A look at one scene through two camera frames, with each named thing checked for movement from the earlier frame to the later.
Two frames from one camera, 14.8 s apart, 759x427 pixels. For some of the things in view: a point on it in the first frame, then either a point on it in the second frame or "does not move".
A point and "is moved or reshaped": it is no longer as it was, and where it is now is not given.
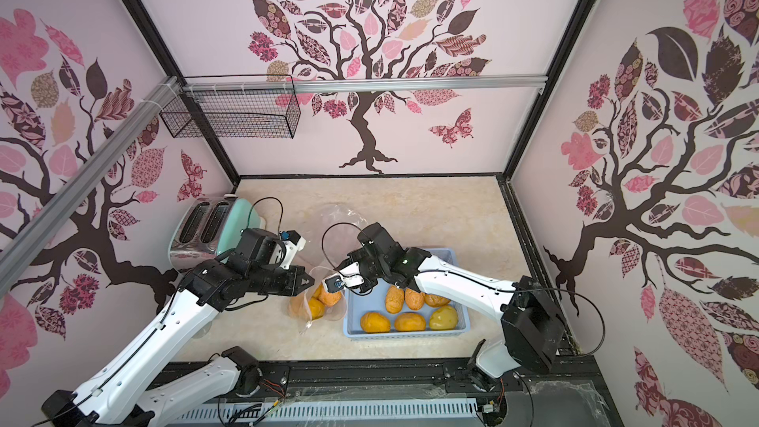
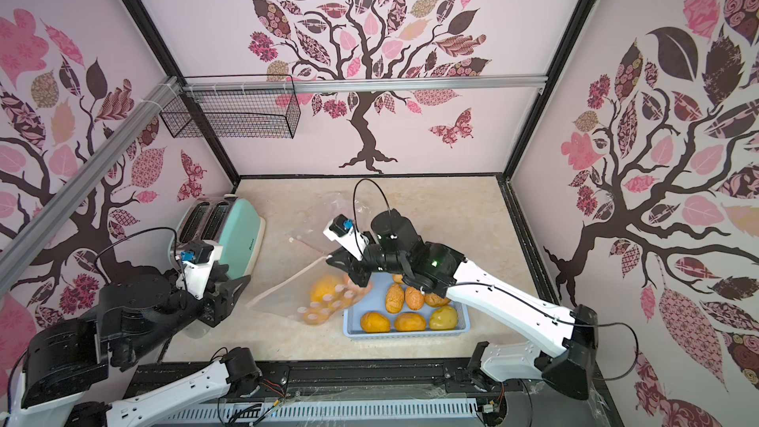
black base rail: [568, 392] does not move
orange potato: [435, 300] does not move
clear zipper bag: [329, 231] is moved or reshaped
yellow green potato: [444, 318] does not move
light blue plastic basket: [367, 315] does not move
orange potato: [409, 321] does not move
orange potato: [328, 298] to [316, 315]
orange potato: [394, 299] does not move
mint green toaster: [210, 228] does not move
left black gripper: [293, 288] to [215, 300]
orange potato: [317, 308] is moved or reshaped
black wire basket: [234, 114] does not move
